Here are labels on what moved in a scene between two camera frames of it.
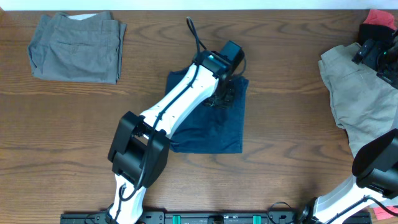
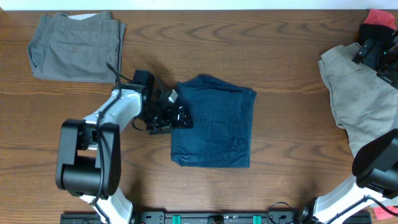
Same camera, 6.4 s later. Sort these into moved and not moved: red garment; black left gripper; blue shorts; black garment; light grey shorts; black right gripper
Moved: black left gripper; blue shorts
Not moved: light grey shorts; red garment; black right gripper; black garment
